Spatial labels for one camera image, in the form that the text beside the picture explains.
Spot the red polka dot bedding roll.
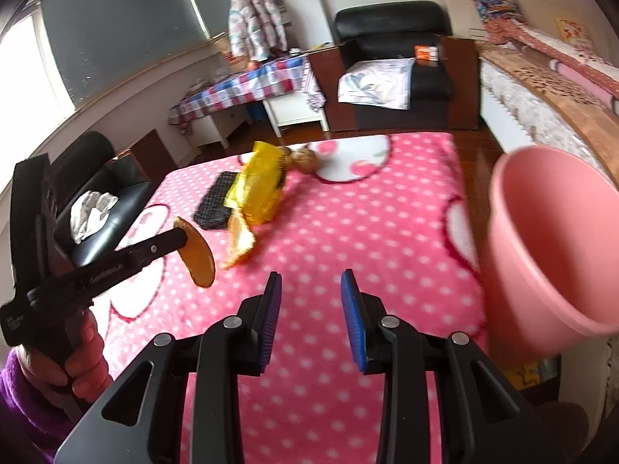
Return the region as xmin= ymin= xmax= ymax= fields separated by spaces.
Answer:
xmin=486 ymin=14 xmax=619 ymax=103

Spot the brown potato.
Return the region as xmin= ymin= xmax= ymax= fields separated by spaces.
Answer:
xmin=290 ymin=149 xmax=320 ymax=175

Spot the colourful patterned pillow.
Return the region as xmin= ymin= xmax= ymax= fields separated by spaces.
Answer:
xmin=470 ymin=0 xmax=526 ymax=23

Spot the white crumpled cloth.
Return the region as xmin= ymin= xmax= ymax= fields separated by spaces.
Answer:
xmin=70 ymin=190 xmax=120 ymax=245

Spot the white quilted mattress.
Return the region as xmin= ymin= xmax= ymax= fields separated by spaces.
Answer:
xmin=479 ymin=58 xmax=619 ymax=189

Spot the black foam net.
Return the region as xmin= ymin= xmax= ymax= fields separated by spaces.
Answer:
xmin=192 ymin=171 xmax=240 ymax=231

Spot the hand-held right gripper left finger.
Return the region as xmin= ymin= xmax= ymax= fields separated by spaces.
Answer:
xmin=54 ymin=271 xmax=282 ymax=464

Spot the yellow patterned box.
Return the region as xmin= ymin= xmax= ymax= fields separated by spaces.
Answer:
xmin=505 ymin=358 xmax=562 ymax=390

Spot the pink rolled mat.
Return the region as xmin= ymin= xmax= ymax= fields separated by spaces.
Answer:
xmin=551 ymin=60 xmax=619 ymax=118

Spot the pastel puffy jacket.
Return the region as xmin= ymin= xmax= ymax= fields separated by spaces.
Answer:
xmin=227 ymin=0 xmax=288 ymax=61

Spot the yellow plastic bag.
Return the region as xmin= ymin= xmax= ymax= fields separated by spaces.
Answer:
xmin=225 ymin=141 xmax=291 ymax=225

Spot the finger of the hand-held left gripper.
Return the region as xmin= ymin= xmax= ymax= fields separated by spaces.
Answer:
xmin=127 ymin=229 xmax=189 ymax=270

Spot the bed with patterned bedding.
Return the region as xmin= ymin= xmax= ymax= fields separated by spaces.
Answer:
xmin=479 ymin=41 xmax=619 ymax=184

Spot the yellow floral cushion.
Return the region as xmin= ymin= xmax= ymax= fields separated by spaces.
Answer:
xmin=555 ymin=18 xmax=593 ymax=42

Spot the black armchair with wooden arms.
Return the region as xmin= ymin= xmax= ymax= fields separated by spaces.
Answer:
xmin=48 ymin=130 xmax=177 ymax=271
xmin=307 ymin=1 xmax=479 ymax=131

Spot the purple sleeved left forearm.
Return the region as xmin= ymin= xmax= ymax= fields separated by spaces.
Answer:
xmin=0 ymin=348 xmax=92 ymax=464

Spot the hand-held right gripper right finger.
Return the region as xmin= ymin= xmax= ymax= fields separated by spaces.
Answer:
xmin=340 ymin=268 xmax=552 ymax=464

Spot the checkered tablecloth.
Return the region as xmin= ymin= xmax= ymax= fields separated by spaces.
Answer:
xmin=168 ymin=53 xmax=325 ymax=133

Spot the window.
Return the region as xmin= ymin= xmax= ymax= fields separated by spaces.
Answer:
xmin=0 ymin=0 xmax=272 ymax=123

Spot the pink polka dot blanket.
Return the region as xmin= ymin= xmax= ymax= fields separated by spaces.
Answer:
xmin=89 ymin=131 xmax=489 ymax=464

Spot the orange peel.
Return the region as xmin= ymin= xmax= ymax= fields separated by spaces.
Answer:
xmin=174 ymin=217 xmax=216 ymax=288
xmin=222 ymin=213 xmax=256 ymax=270

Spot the orange box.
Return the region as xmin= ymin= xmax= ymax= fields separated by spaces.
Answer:
xmin=414 ymin=44 xmax=443 ymax=66

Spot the floral white pillowcase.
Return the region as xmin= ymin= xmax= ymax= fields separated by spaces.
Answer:
xmin=337 ymin=58 xmax=417 ymax=111

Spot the white wooden table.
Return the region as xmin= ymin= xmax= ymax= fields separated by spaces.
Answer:
xmin=186 ymin=94 xmax=330 ymax=149

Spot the person's left hand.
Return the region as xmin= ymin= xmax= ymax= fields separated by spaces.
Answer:
xmin=17 ymin=309 xmax=116 ymax=399

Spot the pink plastic bucket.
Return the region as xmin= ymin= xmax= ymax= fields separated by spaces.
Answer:
xmin=479 ymin=146 xmax=619 ymax=370

